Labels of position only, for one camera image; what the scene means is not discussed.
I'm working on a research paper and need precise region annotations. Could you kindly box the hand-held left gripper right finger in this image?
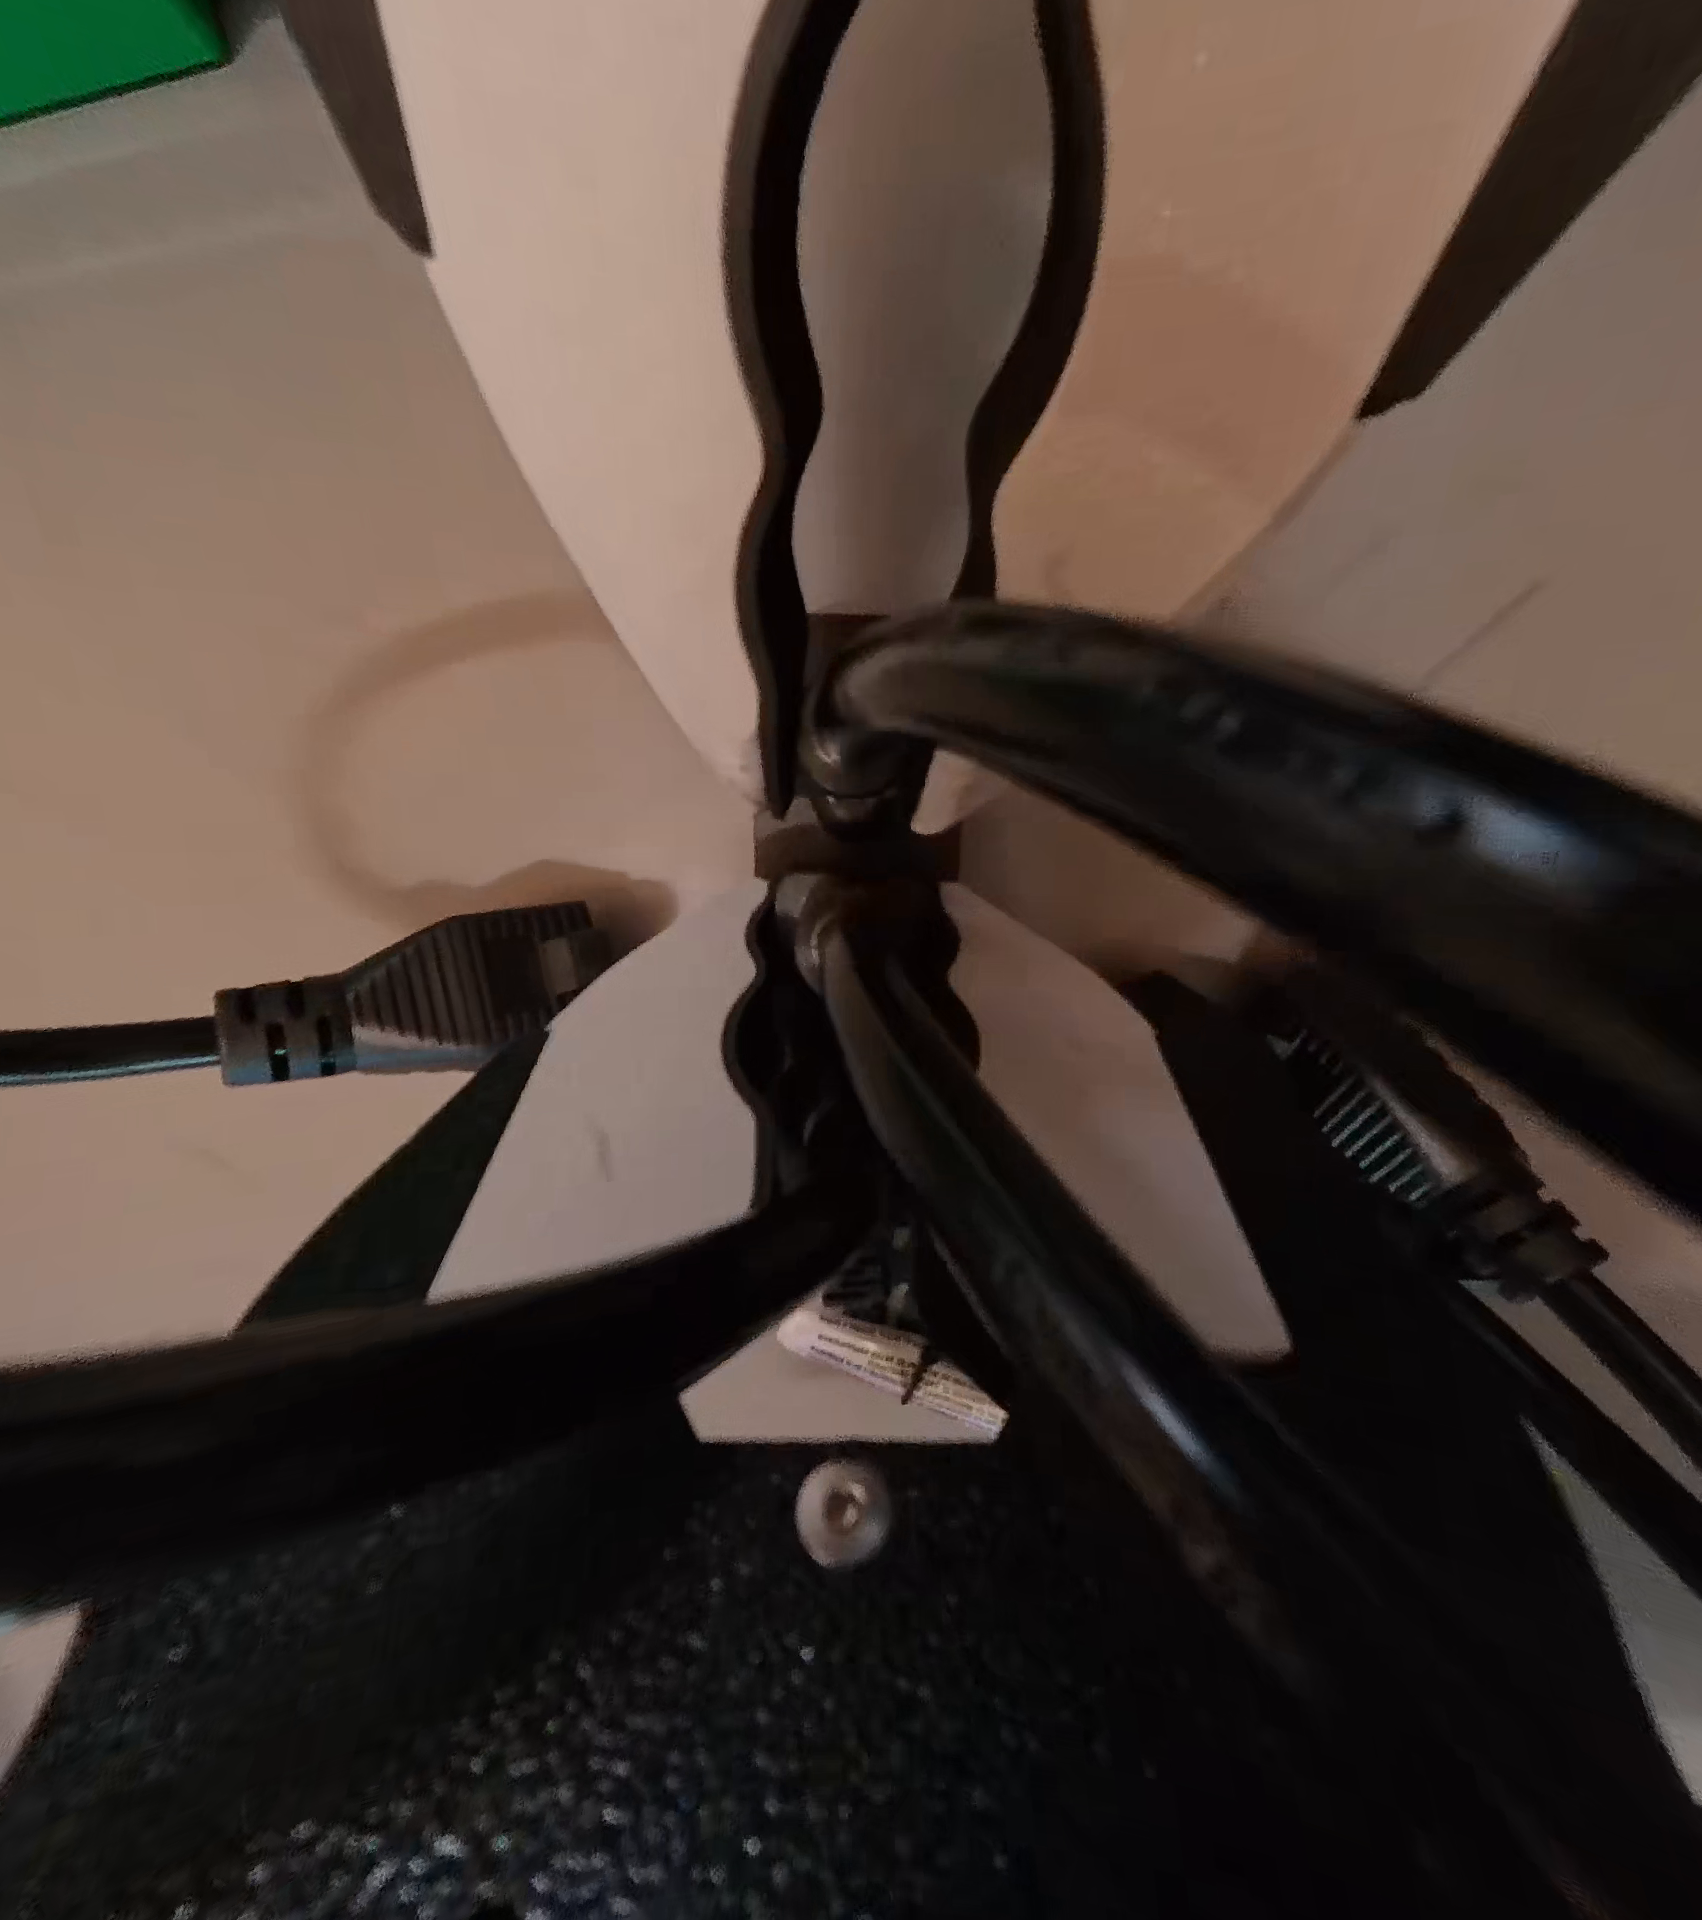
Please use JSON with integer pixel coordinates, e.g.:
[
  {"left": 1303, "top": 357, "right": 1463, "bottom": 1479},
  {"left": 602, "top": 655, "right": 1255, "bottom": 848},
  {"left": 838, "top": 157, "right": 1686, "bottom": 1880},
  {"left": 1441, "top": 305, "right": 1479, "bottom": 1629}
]
[{"left": 940, "top": 905, "right": 1296, "bottom": 1368}]

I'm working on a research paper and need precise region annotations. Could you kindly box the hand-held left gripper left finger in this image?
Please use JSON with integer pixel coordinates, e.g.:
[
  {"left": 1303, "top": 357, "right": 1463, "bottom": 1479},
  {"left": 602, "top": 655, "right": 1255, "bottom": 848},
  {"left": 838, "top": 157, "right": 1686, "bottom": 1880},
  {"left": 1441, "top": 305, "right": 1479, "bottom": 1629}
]
[{"left": 421, "top": 896, "right": 793, "bottom": 1310}]

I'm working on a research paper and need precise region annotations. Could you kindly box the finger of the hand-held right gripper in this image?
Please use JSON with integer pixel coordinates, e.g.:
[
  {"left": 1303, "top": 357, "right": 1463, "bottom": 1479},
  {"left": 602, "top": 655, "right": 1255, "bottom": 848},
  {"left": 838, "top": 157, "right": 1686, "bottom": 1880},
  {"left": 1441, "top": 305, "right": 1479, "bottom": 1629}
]
[
  {"left": 957, "top": 0, "right": 1576, "bottom": 620},
  {"left": 374, "top": 0, "right": 859, "bottom": 819}
]

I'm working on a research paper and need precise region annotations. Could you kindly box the black power cord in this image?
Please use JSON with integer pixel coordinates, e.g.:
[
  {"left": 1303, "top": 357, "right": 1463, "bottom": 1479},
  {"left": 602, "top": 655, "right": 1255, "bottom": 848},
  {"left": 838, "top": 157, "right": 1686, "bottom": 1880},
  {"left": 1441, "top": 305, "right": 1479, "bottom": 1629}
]
[
  {"left": 790, "top": 600, "right": 1702, "bottom": 1518},
  {"left": 0, "top": 899, "right": 883, "bottom": 1639},
  {"left": 781, "top": 899, "right": 1702, "bottom": 1920}
]

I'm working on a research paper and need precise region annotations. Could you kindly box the green plastic bin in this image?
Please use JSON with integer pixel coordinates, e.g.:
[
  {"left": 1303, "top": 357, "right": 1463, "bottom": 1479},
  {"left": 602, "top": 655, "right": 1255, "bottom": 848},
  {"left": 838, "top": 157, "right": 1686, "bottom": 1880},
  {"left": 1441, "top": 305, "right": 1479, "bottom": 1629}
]
[{"left": 0, "top": 0, "right": 229, "bottom": 151}]

